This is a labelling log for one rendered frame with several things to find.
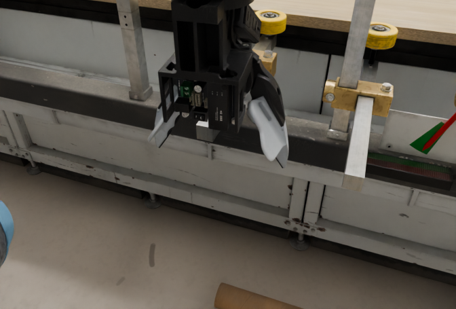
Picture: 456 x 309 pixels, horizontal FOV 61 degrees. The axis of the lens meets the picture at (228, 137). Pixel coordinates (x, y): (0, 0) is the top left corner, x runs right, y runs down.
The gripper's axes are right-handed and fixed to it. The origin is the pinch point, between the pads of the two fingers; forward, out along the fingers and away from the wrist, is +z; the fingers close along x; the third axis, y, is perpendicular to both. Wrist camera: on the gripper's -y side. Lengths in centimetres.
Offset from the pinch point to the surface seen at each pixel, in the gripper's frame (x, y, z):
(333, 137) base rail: 15.3, -39.7, 23.3
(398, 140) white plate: 28, -38, 21
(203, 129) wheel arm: -7.4, -16.2, 8.9
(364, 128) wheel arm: 19.3, -27.2, 11.7
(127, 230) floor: -55, -56, 94
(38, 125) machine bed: -101, -77, 65
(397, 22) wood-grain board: 26, -61, 4
